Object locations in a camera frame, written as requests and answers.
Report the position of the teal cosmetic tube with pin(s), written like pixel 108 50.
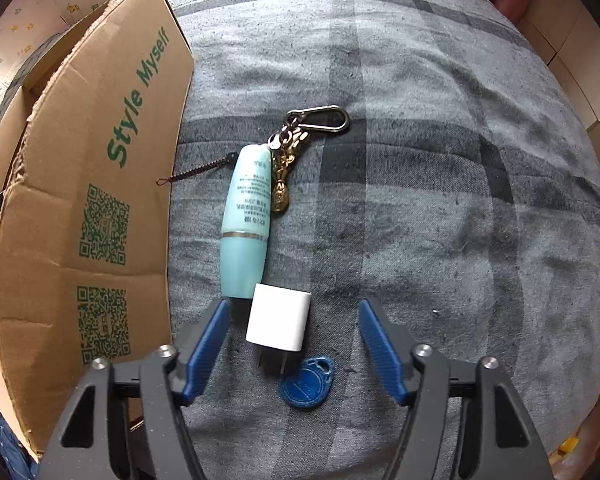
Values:
pixel 245 240

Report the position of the blue cloth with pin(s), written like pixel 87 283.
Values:
pixel 0 440

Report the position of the brown cardboard box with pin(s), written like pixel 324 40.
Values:
pixel 105 110

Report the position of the grey plaid bed sheet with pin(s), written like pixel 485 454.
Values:
pixel 430 185

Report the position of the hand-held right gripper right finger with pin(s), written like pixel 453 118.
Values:
pixel 384 355

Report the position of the blue key fob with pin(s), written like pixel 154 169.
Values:
pixel 302 387

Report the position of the small white charger plug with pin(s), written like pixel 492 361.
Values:
pixel 280 320

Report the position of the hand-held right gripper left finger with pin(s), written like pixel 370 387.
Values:
pixel 205 350

